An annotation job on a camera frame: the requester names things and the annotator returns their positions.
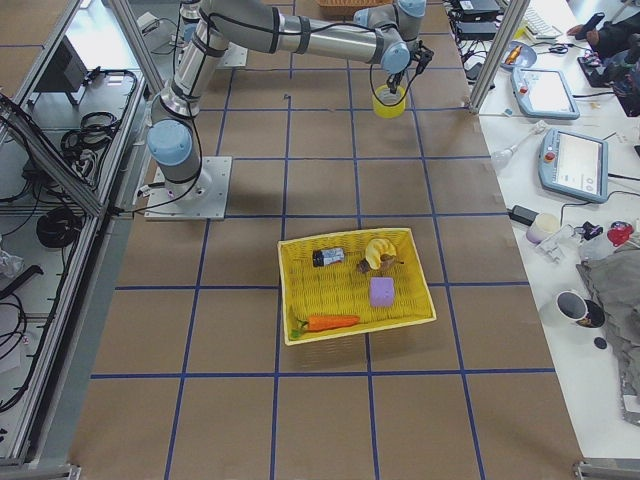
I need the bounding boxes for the brown toy snail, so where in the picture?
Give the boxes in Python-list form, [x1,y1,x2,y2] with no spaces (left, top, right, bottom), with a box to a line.
[356,254,404,274]

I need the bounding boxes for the orange toy carrot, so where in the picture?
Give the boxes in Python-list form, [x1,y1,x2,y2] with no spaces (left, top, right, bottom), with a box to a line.
[290,315,360,339]

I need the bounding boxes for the coiled black cables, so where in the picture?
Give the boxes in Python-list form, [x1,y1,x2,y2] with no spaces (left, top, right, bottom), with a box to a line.
[60,110,125,174]

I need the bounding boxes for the brown wicker basket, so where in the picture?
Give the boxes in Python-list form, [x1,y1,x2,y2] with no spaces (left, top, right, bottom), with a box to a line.
[316,0,392,19]

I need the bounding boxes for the yellow plastic basket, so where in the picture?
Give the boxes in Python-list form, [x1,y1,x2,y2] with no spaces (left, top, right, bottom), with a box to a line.
[278,228,437,346]

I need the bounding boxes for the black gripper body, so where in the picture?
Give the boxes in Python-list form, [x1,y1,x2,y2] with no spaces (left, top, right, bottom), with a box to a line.
[389,42,434,85]

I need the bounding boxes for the near teach pendant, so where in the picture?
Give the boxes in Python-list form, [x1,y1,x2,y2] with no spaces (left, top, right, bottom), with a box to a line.
[538,129,609,204]

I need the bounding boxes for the black monitor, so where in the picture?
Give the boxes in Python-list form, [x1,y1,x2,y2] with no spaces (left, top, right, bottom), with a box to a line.
[34,36,89,106]

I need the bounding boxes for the teach pendant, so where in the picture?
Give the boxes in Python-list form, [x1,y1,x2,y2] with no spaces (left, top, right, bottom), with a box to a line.
[511,67,580,120]
[538,129,609,204]

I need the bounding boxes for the grey cloth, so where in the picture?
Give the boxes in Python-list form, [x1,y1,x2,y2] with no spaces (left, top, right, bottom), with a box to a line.
[576,247,639,425]

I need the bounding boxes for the aluminium frame post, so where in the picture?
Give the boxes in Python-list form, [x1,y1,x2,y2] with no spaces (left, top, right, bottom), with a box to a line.
[468,0,530,114]

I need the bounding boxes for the blue bowl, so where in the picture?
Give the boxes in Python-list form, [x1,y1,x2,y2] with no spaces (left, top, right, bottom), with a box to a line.
[500,40,538,70]

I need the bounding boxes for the far teach pendant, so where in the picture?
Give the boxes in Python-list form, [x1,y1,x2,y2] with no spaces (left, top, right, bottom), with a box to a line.
[511,67,580,120]

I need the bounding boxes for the white purple cup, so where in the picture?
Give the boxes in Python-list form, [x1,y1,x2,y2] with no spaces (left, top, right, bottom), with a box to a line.
[526,213,560,244]

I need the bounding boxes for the white mug dark inside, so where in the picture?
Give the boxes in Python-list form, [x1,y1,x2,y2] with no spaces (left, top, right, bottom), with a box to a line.
[555,291,605,328]

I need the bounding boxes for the purple foam block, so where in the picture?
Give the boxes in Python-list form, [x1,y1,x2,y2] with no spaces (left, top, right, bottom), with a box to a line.
[369,277,395,308]

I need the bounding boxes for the yellow tape roll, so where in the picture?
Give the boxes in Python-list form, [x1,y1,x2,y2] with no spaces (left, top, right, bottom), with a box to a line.
[372,85,406,119]

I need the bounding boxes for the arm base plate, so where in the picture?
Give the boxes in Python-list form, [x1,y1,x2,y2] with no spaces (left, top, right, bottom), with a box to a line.
[143,156,232,221]

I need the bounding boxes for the red round object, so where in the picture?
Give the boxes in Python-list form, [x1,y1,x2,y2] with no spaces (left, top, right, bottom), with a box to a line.
[607,221,634,247]

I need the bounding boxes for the black power adapter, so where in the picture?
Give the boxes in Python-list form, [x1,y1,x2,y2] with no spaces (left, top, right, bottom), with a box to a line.
[508,205,539,227]

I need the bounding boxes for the small dark bottle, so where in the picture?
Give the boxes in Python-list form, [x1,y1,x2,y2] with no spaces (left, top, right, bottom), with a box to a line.
[312,247,345,267]

